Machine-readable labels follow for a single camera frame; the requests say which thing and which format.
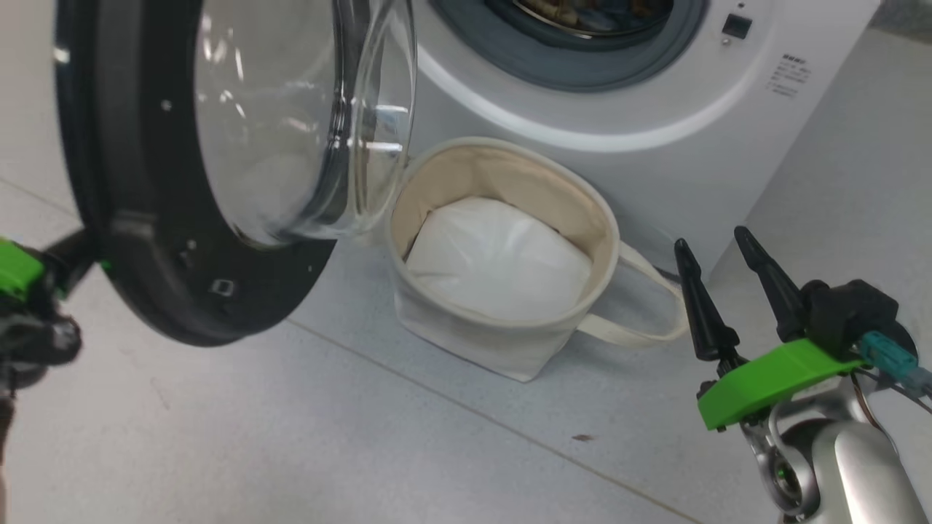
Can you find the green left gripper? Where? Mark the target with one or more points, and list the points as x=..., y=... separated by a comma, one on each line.
x=18, y=269

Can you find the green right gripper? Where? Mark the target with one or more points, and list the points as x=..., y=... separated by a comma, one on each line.
x=772, y=378

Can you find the black round glass washer door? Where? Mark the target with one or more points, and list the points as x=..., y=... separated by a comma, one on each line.
x=145, y=276

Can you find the white front-load washing machine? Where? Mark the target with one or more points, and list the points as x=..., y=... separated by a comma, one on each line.
x=655, y=182

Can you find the cream canvas laundry basket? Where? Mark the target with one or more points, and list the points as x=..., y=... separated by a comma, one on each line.
x=510, y=346

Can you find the white basket liner cloth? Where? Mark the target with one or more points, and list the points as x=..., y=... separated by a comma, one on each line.
x=502, y=262

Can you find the black door latch socket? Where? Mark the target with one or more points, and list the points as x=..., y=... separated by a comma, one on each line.
x=737, y=25

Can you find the grey rubber door gasket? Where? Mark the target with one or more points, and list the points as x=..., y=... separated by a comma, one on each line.
x=582, y=62

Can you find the small printed text label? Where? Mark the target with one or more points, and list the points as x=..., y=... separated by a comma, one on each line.
x=788, y=75

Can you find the steel washer drum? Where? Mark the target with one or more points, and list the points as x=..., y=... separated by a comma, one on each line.
x=502, y=11

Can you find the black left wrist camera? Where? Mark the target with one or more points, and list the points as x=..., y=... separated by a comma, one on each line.
x=36, y=342

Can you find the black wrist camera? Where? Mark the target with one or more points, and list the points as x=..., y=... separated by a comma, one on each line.
x=36, y=342
x=852, y=313

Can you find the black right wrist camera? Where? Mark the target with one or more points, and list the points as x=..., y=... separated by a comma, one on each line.
x=852, y=313

